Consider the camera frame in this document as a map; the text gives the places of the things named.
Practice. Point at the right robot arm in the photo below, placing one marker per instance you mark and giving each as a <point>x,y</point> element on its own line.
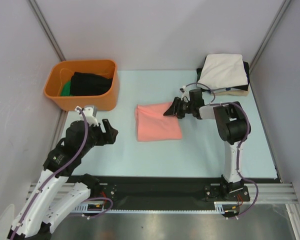
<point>232,124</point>

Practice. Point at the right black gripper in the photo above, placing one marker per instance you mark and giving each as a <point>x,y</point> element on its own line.
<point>179,108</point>

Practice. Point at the white slotted cable duct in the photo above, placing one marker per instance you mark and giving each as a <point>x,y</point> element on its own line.
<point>93,209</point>

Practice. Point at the black t shirt in bin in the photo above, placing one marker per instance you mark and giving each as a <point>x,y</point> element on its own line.
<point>89,84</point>

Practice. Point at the beige folded t shirt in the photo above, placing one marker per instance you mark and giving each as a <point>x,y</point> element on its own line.
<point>236,92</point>

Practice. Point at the patterned folded t shirt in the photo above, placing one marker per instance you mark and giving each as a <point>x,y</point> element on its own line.
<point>226,89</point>

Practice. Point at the white folded t shirt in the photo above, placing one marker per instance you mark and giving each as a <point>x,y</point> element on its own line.
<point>223,70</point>

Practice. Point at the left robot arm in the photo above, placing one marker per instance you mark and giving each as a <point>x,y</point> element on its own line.
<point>39,218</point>

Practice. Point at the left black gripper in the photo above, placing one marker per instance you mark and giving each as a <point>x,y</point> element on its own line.
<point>108,137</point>

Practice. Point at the green t shirt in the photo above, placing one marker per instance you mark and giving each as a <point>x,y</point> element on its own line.
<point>66,90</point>

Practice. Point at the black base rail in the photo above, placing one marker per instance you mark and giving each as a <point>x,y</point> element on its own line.
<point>166,193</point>

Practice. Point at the pink t shirt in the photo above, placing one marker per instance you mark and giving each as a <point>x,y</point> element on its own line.
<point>152,125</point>

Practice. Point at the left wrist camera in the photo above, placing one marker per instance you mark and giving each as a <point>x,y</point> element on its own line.
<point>90,112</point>

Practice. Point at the orange plastic bin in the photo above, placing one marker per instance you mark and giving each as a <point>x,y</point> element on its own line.
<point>62,72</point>

